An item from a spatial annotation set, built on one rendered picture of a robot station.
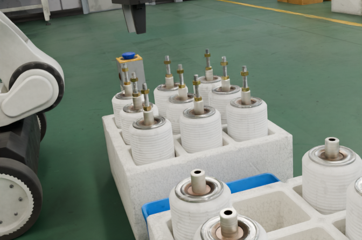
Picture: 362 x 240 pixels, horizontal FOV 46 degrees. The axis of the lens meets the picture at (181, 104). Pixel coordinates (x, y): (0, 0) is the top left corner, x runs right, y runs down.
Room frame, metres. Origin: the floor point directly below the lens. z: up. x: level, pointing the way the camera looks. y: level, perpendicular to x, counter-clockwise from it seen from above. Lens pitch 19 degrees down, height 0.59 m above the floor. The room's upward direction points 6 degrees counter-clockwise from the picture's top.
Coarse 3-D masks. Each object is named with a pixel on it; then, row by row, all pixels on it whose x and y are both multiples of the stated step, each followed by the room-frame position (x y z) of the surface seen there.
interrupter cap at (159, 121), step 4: (156, 116) 0.91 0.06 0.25; (160, 116) 0.90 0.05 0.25; (136, 120) 0.89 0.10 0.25; (140, 120) 0.89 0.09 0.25; (156, 120) 0.89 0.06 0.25; (160, 120) 0.88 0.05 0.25; (164, 120) 0.87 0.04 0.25; (136, 124) 0.87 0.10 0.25; (140, 124) 0.87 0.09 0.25; (144, 124) 0.87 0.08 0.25; (152, 124) 0.87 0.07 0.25; (156, 124) 0.86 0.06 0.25; (160, 124) 0.85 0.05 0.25; (164, 124) 0.86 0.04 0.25; (136, 128) 0.85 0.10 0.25; (140, 128) 0.84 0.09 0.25; (144, 128) 0.84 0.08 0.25; (148, 128) 0.84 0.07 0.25; (152, 128) 0.84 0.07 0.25
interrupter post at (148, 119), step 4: (144, 112) 0.87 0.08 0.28; (148, 112) 0.87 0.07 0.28; (152, 112) 0.87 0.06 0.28; (144, 116) 0.87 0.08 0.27; (148, 116) 0.87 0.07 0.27; (152, 116) 0.87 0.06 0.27; (144, 120) 0.87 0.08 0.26; (148, 120) 0.87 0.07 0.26; (152, 120) 0.87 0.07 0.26; (148, 124) 0.87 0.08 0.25
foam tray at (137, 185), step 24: (120, 144) 0.94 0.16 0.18; (240, 144) 0.87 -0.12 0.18; (264, 144) 0.87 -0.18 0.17; (288, 144) 0.88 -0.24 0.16; (120, 168) 0.88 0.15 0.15; (144, 168) 0.80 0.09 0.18; (168, 168) 0.81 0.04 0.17; (192, 168) 0.82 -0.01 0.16; (216, 168) 0.84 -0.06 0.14; (240, 168) 0.85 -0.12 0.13; (264, 168) 0.87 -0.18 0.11; (288, 168) 0.88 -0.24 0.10; (120, 192) 0.97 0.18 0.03; (144, 192) 0.79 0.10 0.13; (168, 192) 0.80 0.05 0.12
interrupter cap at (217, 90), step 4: (212, 88) 1.07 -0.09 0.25; (216, 88) 1.07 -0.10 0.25; (220, 88) 1.07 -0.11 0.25; (232, 88) 1.06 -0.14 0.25; (236, 88) 1.05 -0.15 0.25; (240, 88) 1.04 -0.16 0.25; (212, 92) 1.05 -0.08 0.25; (216, 92) 1.03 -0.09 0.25; (220, 92) 1.03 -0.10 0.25; (224, 92) 1.03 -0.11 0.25; (228, 92) 1.03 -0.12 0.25; (232, 92) 1.02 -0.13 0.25; (236, 92) 1.02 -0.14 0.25
